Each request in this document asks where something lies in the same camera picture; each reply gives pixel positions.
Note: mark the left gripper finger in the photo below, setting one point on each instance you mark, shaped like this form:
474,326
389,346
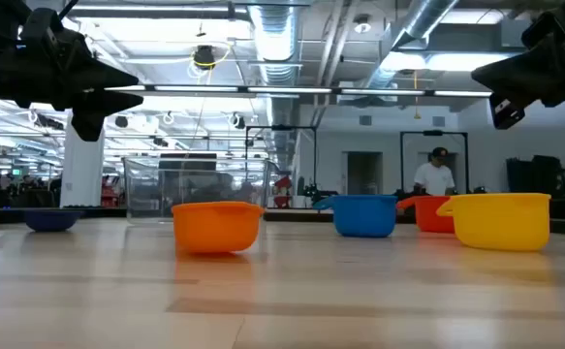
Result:
110,77
95,109

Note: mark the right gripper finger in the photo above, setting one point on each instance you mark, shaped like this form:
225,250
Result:
505,112
514,77

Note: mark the clear plastic basket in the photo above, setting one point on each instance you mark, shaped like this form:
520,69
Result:
146,189

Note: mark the yellow measuring cup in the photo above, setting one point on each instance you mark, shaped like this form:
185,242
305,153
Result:
502,223

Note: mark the red measuring cup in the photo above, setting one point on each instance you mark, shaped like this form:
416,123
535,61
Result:
425,215

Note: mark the orange measuring cup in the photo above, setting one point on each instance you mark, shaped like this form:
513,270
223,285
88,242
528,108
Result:
216,228

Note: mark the blue measuring cup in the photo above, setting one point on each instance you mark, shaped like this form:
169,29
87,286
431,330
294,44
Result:
364,215

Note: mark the background black robot arm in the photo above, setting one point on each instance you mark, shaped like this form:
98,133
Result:
317,192

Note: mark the white pillar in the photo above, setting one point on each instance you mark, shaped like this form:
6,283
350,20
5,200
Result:
82,174

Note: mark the black background monitors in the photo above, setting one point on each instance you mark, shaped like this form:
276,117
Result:
534,177

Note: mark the red background cart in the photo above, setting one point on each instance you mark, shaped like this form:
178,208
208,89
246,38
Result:
110,194

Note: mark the person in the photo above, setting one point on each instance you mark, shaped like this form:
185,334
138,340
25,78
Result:
434,179

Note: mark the LED light bar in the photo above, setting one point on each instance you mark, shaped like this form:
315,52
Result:
287,89

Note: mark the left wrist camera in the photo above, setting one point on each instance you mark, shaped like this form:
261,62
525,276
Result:
42,26

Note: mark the black background station frame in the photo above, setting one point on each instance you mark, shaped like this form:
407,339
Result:
466,160

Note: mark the black table frame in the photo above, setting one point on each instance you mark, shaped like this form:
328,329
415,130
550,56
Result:
98,212

